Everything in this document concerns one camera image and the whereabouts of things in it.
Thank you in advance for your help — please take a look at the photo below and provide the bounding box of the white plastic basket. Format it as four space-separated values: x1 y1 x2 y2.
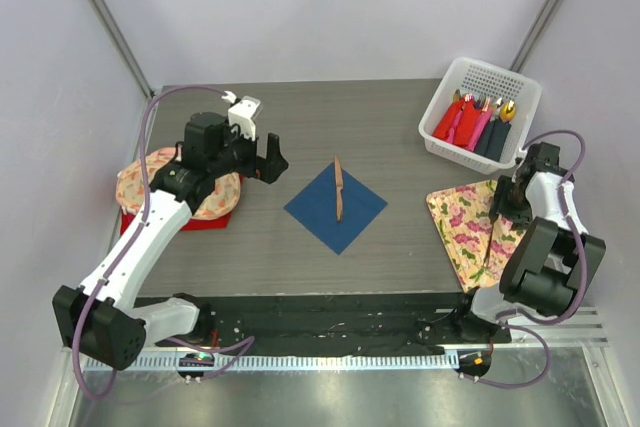
418 57 542 175

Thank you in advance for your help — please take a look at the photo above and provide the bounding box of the red napkin stack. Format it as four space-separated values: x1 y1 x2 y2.
119 166 241 233

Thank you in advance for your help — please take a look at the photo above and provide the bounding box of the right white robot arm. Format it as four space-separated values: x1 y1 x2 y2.
451 142 606 342

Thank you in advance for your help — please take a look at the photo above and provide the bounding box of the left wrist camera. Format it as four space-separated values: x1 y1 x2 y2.
222 91 262 141

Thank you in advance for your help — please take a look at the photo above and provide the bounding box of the gold spoon in basket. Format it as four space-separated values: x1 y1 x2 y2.
499 100 517 123

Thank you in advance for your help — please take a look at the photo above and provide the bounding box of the dark blue rolled napkin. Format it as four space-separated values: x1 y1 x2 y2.
485 118 511 162

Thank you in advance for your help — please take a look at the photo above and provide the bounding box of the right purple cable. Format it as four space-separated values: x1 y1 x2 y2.
459 129 587 389

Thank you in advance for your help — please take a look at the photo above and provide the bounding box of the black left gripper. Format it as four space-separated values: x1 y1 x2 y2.
209 117 287 183

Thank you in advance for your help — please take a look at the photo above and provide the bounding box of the floral mesh laundry bag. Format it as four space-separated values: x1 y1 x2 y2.
115 147 241 221

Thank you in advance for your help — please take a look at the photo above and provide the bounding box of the floral tray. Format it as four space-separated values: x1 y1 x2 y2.
426 180 524 292

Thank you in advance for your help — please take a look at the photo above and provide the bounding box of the pink rolled napkin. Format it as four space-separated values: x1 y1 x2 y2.
445 107 491 152

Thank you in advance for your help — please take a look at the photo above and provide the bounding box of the blue paper napkin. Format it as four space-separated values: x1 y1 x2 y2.
284 162 388 255

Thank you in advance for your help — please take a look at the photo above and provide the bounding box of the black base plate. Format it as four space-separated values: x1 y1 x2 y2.
134 296 512 354

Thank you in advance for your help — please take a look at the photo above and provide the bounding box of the rose gold spoon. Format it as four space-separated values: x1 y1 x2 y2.
482 215 500 270

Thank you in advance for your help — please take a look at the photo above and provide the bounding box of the purple cable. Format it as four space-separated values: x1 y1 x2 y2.
459 129 587 389
72 85 256 401

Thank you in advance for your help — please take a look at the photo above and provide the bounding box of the red rolled napkin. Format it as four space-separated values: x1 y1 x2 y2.
432 98 481 148

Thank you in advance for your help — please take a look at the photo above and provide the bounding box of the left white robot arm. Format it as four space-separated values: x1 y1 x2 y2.
52 112 289 371

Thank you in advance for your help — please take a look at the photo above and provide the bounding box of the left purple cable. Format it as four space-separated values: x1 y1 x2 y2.
72 85 256 401

